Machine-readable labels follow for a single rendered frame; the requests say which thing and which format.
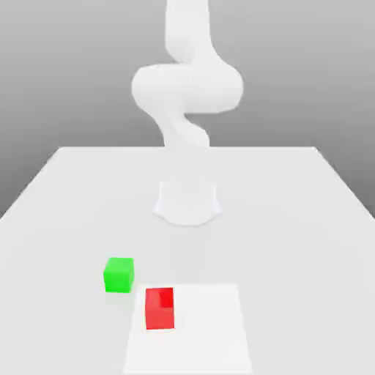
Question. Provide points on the small green cube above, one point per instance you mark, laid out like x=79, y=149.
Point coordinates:
x=118, y=275

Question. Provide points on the small red cube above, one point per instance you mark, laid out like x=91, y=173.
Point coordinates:
x=159, y=310

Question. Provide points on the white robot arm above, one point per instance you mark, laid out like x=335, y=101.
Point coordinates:
x=187, y=88

